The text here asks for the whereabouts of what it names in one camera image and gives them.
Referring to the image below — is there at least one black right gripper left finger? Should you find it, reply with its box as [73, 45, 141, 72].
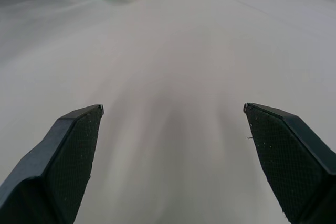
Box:
[0, 104, 104, 224]

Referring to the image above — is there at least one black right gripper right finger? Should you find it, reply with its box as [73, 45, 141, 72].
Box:
[243, 102, 336, 224]

